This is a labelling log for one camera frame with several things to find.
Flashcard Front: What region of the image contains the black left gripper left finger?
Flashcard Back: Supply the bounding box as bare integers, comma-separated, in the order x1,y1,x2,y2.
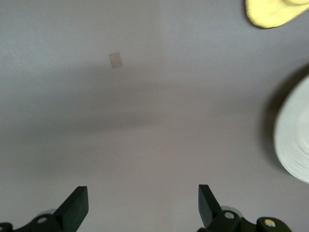
0,186,89,232

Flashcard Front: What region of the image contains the white round plate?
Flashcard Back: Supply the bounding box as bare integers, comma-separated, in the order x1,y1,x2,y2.
274,74,309,183

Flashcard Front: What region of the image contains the small brown tape patch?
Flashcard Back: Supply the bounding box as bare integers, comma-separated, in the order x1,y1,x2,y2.
108,52,124,70

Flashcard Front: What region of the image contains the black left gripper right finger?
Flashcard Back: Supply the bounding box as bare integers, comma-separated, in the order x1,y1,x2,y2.
197,184,293,232

